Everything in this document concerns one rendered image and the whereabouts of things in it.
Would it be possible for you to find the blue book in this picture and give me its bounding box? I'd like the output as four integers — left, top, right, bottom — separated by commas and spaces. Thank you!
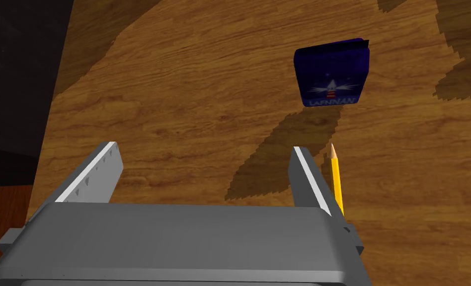
293, 37, 371, 108

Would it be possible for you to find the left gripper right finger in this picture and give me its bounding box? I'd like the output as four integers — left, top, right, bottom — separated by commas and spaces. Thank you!
287, 145, 333, 217

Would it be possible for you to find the wooden table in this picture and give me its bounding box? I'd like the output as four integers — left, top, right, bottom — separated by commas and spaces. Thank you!
25, 0, 471, 286

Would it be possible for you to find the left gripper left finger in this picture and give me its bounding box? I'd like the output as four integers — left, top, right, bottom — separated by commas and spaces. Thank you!
54, 141, 124, 204

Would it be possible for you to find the yellow pencil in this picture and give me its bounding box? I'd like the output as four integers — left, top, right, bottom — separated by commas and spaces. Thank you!
329, 143, 345, 217

